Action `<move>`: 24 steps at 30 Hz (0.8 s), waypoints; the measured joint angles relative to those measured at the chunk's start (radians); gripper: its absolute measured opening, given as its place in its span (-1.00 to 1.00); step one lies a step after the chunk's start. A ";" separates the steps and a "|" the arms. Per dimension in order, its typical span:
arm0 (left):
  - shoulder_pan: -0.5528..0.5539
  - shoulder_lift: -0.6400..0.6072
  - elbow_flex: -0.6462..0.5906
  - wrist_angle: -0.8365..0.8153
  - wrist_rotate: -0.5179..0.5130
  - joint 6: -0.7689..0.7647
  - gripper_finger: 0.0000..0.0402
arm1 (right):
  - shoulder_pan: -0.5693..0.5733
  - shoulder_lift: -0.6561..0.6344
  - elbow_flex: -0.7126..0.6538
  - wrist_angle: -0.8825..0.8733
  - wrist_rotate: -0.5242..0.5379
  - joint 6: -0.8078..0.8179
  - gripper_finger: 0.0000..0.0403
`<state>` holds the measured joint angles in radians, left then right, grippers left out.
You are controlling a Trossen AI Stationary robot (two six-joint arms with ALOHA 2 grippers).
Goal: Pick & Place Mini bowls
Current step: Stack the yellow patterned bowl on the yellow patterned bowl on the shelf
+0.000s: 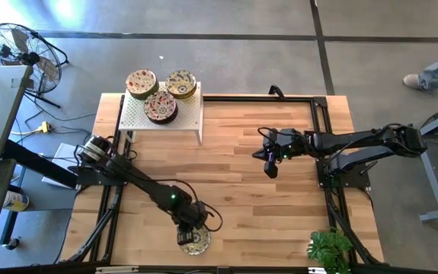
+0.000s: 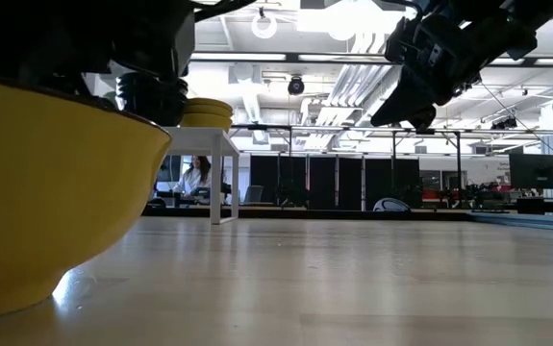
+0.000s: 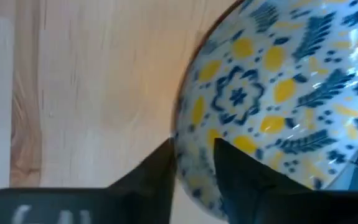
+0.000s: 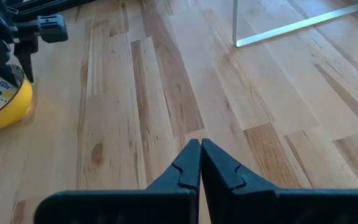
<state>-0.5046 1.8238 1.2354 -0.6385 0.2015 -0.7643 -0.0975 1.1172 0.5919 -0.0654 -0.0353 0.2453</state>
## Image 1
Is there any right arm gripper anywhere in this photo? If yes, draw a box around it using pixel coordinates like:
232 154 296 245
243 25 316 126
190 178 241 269
251 128 313 161

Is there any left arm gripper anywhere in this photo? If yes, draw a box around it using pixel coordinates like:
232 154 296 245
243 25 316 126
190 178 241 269
174 201 209 247

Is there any yellow bowl with patterned inside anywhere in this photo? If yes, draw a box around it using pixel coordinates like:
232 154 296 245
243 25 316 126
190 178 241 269
179 226 212 256
165 69 198 97
167 85 198 100

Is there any black bowl with floral inside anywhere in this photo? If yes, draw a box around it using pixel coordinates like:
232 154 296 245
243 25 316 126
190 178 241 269
143 90 179 122
145 108 180 126

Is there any green bowl with floral inside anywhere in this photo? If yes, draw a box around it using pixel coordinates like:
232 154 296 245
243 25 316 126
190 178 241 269
125 68 160 98
127 85 161 101

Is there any white perforated metal shelf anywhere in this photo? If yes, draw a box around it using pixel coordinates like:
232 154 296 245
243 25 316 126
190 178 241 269
117 81 205 145

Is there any green plant in white pot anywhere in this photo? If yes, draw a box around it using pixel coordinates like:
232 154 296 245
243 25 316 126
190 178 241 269
305 227 353 274

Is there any white flat box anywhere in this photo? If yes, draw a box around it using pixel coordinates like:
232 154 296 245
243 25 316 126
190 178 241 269
41 142 79 190

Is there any black support beam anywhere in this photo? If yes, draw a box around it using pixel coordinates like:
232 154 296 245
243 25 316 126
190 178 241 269
1 139 81 190

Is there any white and yellow can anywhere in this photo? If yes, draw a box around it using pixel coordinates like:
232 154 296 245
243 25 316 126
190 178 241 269
3 190 30 213

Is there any black floor fan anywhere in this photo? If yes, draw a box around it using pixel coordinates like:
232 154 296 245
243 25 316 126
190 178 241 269
0 22 70 110

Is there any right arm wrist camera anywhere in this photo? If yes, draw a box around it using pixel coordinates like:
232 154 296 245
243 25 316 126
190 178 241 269
263 159 280 180

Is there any black arched clamp handle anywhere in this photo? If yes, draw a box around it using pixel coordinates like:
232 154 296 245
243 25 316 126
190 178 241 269
267 84 287 100

